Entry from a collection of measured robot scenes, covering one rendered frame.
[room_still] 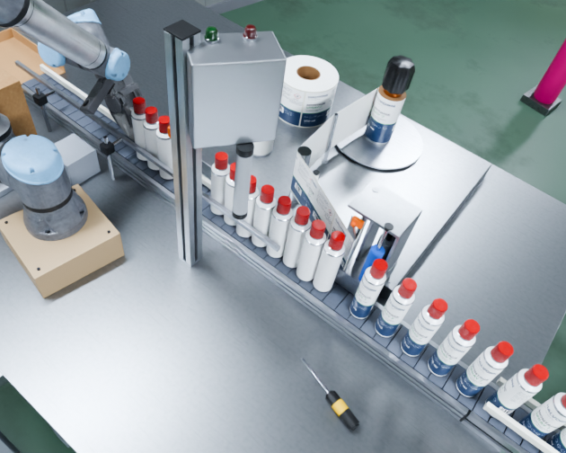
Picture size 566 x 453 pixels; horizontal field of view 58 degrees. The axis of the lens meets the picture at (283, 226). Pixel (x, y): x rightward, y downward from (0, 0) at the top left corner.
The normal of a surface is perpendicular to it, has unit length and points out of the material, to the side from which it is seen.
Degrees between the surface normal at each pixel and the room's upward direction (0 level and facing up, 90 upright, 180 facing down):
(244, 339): 0
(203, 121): 90
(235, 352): 0
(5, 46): 0
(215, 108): 90
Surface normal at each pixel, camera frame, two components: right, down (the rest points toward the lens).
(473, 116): 0.12, -0.63
